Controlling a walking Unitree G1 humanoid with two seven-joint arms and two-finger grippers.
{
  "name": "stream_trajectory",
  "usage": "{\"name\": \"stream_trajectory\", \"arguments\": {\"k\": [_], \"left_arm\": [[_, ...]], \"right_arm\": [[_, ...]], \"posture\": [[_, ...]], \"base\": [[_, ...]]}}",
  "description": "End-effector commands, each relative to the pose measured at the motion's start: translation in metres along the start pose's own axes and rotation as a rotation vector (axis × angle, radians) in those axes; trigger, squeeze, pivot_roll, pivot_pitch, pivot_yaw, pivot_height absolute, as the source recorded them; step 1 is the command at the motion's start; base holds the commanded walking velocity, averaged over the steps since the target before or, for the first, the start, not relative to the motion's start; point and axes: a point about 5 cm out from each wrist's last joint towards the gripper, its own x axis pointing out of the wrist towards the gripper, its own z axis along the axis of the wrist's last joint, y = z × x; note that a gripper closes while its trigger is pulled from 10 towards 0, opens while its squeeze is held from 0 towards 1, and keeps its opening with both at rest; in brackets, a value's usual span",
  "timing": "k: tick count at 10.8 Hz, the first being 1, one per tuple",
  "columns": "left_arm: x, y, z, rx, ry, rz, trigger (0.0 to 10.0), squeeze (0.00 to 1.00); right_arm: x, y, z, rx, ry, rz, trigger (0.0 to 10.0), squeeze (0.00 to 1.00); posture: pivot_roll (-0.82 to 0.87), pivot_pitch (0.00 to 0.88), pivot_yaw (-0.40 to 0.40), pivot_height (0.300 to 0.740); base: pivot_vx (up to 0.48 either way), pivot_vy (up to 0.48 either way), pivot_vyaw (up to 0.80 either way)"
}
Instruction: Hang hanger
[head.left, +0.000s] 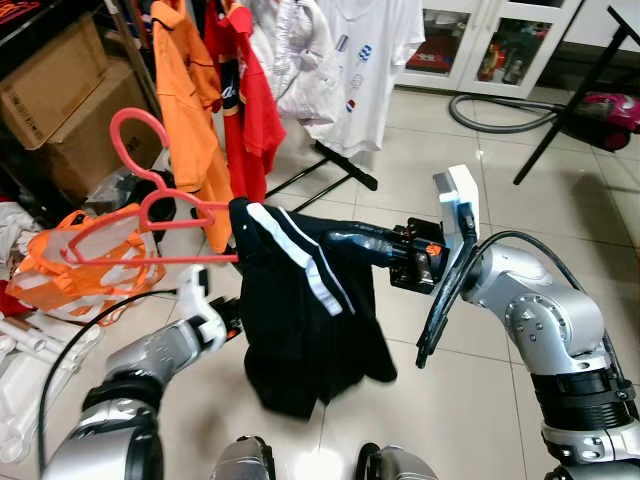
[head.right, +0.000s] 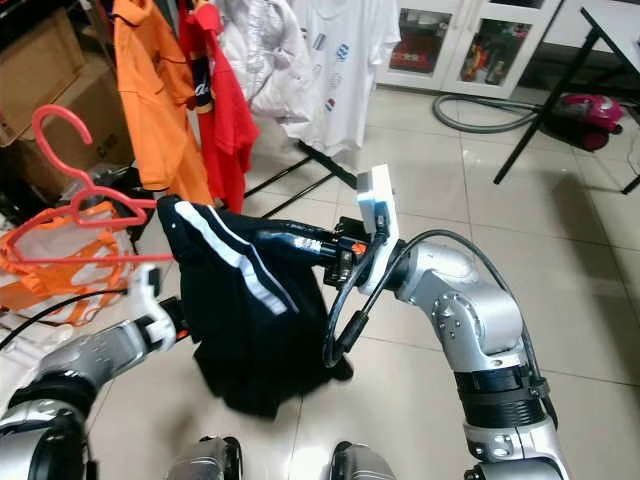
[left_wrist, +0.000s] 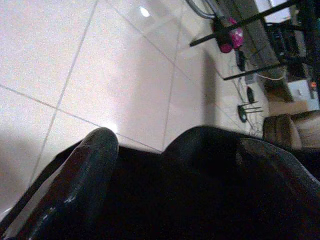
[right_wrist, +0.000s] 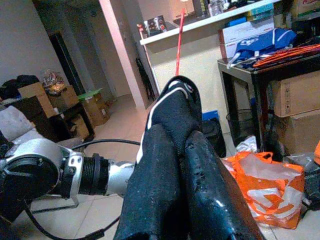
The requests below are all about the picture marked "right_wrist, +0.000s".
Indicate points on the white crumpled plastic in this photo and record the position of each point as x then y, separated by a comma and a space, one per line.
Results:
246, 145

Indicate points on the black red box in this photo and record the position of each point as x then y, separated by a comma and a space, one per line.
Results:
155, 25

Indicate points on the brown cardboard box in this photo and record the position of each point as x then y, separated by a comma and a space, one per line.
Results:
182, 8
97, 112
35, 97
300, 135
297, 95

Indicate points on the grey cushion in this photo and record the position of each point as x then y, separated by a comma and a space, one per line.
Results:
17, 122

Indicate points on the black mesh waste bin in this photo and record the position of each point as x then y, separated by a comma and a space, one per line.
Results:
240, 130

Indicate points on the green tray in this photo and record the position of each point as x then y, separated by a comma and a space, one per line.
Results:
90, 93

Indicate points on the blue box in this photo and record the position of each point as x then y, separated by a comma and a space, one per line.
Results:
211, 116

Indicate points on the dark low table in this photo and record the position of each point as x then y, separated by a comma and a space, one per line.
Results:
72, 120

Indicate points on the black shirt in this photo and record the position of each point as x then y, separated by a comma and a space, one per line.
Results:
170, 110

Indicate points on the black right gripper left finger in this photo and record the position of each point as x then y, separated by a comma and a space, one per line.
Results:
155, 190

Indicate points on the white wall shelf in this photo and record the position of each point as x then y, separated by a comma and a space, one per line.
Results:
200, 23

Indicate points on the black clothes pile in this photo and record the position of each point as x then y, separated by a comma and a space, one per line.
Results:
17, 85

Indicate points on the white carton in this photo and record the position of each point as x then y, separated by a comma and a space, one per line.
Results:
232, 37

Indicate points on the orange red hanger bundle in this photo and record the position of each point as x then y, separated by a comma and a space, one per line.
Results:
287, 55

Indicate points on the black side table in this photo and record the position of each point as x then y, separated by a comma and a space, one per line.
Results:
257, 75

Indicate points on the clear plastic bag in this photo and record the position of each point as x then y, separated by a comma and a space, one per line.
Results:
52, 81

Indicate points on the orange white plastic bag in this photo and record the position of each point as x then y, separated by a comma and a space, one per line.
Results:
265, 200

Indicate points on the black duffel bag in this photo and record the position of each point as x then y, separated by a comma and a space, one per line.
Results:
212, 137

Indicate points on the blue white garment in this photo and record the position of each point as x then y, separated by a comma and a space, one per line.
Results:
250, 43

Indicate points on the red plastic hanger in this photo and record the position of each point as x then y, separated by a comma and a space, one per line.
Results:
178, 50

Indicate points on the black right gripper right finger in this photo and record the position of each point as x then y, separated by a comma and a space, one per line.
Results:
215, 200

